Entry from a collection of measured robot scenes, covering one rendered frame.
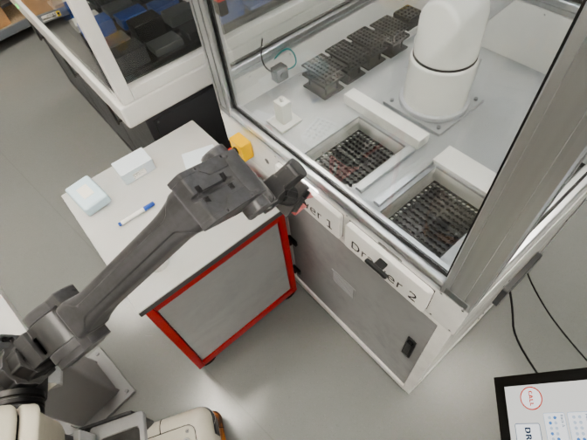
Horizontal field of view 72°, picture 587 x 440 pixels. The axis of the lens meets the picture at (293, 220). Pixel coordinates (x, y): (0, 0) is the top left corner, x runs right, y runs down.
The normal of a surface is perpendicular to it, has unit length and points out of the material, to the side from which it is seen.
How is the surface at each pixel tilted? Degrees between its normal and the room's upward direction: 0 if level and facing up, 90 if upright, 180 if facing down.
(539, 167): 90
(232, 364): 0
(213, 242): 0
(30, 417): 43
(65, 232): 0
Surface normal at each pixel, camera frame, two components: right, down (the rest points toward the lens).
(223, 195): 0.54, -0.45
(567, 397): -0.80, -0.44
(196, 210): -0.30, 0.24
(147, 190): -0.08, -0.58
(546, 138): -0.76, 0.57
